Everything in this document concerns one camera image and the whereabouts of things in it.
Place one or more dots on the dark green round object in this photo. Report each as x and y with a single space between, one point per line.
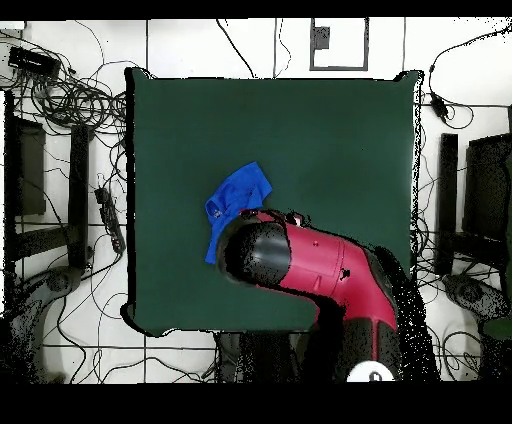
498 328

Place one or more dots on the black power adapter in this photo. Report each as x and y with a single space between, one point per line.
438 106

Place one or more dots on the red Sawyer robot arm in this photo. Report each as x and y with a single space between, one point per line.
328 260

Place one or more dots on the black pedestal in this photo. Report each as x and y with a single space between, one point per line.
260 356

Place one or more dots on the black box device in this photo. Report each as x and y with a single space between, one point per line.
34 62

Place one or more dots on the grey square floor frame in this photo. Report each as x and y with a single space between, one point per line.
320 38

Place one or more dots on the dark grey stand foot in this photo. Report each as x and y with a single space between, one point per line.
468 292
60 282

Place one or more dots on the blue shirt with white print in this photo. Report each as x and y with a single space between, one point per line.
240 188

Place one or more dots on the long black power strip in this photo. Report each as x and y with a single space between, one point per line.
110 218

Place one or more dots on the dark green table cloth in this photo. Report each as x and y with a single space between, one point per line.
320 160

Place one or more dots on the black stand with dark panel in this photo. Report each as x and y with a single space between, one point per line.
78 180
447 180

